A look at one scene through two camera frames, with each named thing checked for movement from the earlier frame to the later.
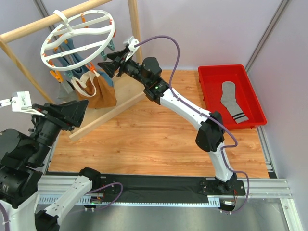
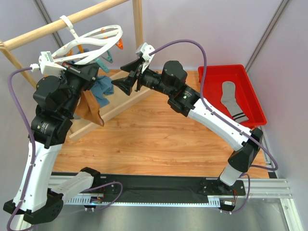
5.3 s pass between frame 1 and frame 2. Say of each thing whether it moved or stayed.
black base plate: stayed
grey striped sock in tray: stayed
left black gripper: moved
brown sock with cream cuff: moved
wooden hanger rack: moved
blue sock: moved
